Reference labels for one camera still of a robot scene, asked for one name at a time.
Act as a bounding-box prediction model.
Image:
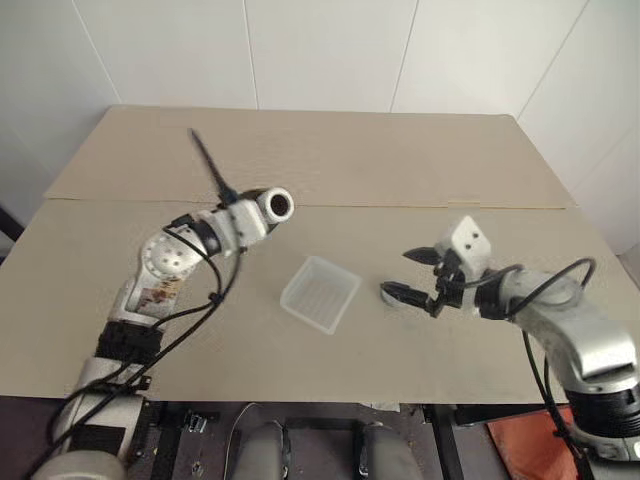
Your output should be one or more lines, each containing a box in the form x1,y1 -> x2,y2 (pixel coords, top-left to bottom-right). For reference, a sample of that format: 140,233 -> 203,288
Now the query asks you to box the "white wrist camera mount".
431,215 -> 494,282
197,198 -> 269,257

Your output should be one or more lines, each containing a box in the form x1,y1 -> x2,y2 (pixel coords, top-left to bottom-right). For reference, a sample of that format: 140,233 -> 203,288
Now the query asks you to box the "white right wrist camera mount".
431,215 -> 494,282

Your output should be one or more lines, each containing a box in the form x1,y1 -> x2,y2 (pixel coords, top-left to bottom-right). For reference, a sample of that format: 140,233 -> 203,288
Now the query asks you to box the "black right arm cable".
464,256 -> 599,464

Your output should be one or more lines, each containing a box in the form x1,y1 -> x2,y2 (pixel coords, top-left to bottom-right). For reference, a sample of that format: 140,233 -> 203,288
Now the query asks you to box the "orange red sheet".
485,404 -> 597,480

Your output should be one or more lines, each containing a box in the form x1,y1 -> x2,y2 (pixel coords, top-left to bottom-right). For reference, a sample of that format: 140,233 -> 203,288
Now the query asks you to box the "thin white cable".
223,401 -> 267,480

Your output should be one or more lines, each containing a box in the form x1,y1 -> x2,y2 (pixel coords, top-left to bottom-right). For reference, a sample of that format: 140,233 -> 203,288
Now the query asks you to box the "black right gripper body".
424,249 -> 481,320

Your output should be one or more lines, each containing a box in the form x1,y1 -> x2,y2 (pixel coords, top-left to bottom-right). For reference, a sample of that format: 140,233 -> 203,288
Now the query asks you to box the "silver metal bracket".
184,409 -> 222,434

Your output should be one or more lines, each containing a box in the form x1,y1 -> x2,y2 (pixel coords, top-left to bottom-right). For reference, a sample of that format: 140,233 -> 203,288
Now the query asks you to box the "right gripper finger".
380,281 -> 432,309
402,245 -> 442,268

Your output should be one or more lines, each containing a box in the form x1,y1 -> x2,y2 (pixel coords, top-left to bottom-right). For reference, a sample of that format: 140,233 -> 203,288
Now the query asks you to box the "black object at room edge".
0,201 -> 25,267

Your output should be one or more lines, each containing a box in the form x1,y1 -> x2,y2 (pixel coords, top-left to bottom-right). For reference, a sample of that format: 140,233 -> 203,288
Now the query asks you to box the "black metal table frame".
124,399 -> 571,480

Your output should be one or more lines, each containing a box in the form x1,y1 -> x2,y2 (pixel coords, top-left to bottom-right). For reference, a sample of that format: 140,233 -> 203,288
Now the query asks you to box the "clear plastic box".
279,255 -> 363,338

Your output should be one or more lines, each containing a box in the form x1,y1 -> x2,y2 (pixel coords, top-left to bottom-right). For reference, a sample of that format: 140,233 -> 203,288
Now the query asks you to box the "beige cardboard sheet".
43,103 -> 582,211
0,198 -> 640,405

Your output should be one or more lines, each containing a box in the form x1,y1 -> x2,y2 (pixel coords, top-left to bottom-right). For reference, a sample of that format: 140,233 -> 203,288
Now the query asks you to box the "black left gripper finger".
187,127 -> 232,197

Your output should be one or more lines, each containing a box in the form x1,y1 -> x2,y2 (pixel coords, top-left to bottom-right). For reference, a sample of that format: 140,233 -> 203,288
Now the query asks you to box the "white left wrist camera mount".
197,198 -> 269,257

